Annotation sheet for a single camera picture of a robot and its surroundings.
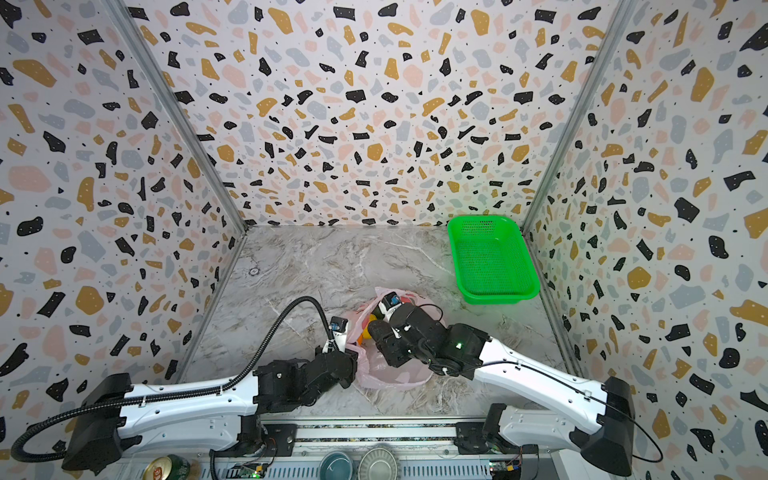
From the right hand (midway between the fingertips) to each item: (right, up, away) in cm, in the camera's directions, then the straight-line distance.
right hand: (380, 337), depth 70 cm
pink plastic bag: (-2, -12, +13) cm, 18 cm away
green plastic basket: (+39, +18, +43) cm, 61 cm away
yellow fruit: (-4, 0, +3) cm, 5 cm away
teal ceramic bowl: (-10, -30, -1) cm, 31 cm away
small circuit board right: (+30, -32, +1) cm, 44 cm away
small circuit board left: (-31, -31, 0) cm, 44 cm away
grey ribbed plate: (-1, -30, 0) cm, 30 cm away
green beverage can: (-43, -24, -9) cm, 50 cm away
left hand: (-5, -3, +5) cm, 8 cm away
